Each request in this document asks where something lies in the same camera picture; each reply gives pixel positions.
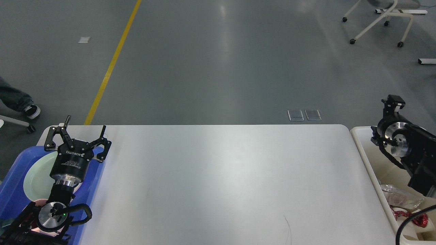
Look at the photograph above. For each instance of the white rolling chair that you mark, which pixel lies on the white rolling chair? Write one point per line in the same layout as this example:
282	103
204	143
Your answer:
386	9

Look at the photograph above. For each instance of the blue plastic tray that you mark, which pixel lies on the blue plastic tray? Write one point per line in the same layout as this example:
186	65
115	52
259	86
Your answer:
12	197

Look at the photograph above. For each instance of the mint green plate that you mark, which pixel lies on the mint green plate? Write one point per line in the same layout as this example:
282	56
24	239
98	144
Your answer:
38	181

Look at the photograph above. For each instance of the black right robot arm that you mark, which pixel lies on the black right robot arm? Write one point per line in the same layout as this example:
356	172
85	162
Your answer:
407	146

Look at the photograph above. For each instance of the person leg with sneaker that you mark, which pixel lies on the person leg with sneaker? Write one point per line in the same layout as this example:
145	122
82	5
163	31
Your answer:
18	100

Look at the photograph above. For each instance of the white crushed paper cup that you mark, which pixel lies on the white crushed paper cup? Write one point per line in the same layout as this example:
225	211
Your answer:
408	233

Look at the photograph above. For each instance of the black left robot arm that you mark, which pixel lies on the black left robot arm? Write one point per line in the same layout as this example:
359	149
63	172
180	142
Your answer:
15	234

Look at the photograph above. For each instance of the white table leg bar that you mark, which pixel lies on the white table leg bar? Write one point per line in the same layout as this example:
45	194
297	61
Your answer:
425	61

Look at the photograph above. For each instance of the beige plastic bin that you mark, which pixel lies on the beige plastic bin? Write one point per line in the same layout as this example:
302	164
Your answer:
380	168

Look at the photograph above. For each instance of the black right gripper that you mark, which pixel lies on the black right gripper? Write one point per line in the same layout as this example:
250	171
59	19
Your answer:
392	122

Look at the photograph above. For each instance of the silver foil container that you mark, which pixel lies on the silver foil container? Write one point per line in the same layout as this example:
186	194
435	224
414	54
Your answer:
401	198

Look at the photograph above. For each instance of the white chair base leg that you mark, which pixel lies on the white chair base leg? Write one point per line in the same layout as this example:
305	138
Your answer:
3	119

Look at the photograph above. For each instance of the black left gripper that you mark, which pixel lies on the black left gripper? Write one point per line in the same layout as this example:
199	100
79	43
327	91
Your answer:
72	160

